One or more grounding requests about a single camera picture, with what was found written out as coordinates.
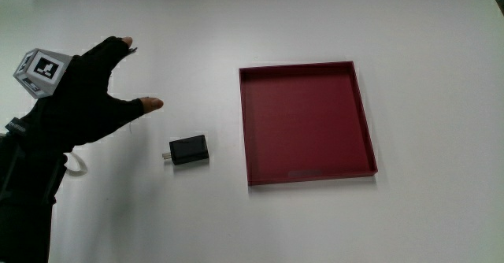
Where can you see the black charger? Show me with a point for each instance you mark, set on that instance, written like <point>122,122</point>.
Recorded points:
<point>190,149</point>

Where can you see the person's left hand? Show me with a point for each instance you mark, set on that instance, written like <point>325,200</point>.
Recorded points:
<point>78,101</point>

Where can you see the white desk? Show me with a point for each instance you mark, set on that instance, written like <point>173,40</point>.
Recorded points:
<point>275,223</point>

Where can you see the red square tray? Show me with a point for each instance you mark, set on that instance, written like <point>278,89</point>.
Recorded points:
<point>303,125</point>

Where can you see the person's left forearm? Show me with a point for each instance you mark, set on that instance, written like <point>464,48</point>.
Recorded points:
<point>27,200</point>

